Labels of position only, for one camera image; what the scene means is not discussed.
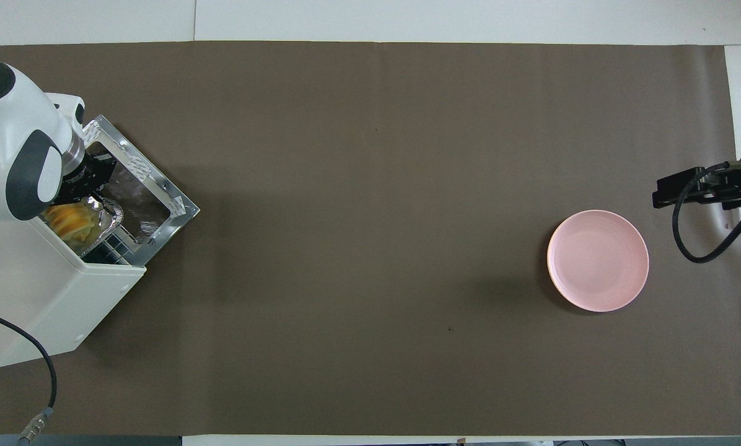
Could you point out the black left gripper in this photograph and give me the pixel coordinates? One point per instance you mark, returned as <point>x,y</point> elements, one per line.
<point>85,176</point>

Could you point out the aluminium foil tray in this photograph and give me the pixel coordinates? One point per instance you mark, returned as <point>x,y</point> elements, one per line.
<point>113,220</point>

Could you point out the sliced golden bread loaf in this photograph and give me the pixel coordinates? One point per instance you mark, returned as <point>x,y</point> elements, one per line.
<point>70,223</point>

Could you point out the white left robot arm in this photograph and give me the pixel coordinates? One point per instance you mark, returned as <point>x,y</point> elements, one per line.
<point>5,142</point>

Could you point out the silver glass oven door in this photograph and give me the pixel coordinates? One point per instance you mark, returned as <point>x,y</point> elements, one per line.
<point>141,204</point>

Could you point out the cream toaster oven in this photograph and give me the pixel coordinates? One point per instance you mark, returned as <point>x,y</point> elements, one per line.
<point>36,297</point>

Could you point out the pink round plate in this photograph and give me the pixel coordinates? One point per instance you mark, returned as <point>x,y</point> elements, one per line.
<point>596,260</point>

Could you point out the brown table mat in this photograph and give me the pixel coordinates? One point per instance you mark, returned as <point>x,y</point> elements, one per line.
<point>370,248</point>

